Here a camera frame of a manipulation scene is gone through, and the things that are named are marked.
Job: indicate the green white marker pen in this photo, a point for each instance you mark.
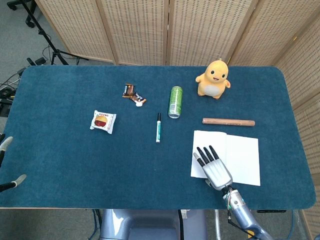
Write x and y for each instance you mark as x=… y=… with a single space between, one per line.
x=158 y=128

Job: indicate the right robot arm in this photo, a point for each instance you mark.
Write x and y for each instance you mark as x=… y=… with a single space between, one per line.
x=241 y=212

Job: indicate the green drink can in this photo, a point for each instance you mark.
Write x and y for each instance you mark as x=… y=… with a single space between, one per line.
x=175 y=100

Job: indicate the blue felt table cover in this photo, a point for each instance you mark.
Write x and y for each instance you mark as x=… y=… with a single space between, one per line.
x=75 y=162

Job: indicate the grey blue robot torso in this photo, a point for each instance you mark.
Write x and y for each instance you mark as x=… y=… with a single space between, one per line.
x=150 y=225

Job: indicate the brown white candy wrapper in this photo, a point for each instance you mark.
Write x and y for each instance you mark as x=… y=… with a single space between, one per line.
x=138 y=99

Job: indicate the black wheeled chair base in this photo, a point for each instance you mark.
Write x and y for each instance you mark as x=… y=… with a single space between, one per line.
x=30 y=23

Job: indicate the black tripod stand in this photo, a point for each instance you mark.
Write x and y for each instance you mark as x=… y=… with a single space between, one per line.
x=47 y=41

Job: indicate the black power brick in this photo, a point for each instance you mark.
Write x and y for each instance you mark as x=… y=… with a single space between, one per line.
x=37 y=60

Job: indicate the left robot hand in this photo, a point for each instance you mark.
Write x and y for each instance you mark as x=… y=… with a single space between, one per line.
x=7 y=142

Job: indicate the yellow dinosaur plush toy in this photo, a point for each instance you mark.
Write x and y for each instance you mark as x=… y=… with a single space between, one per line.
x=212 y=85

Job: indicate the wooden rolling pin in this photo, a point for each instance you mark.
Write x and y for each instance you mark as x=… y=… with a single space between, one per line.
x=227 y=122

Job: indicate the white notebook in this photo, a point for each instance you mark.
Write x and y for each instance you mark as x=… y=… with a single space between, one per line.
x=242 y=160

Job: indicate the woven wooden folding screen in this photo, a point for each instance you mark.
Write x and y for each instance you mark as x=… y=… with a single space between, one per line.
x=200 y=30

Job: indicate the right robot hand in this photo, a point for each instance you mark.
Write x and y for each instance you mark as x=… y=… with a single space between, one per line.
x=217 y=172

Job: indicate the white burger snack packet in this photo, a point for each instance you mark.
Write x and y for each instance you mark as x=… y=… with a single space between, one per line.
x=102 y=122

